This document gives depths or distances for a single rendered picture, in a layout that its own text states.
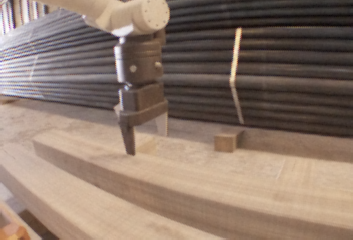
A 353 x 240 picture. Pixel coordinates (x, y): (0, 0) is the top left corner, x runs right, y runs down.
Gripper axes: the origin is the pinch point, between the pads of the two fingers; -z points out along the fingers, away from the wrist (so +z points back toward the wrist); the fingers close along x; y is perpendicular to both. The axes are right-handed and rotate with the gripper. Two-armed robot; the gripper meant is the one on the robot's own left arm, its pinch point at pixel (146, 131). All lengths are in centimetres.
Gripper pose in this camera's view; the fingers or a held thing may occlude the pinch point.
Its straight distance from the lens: 52.2
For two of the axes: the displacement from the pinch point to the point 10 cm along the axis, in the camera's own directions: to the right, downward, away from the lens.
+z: -0.8, -9.6, -2.6
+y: -8.4, -0.8, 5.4
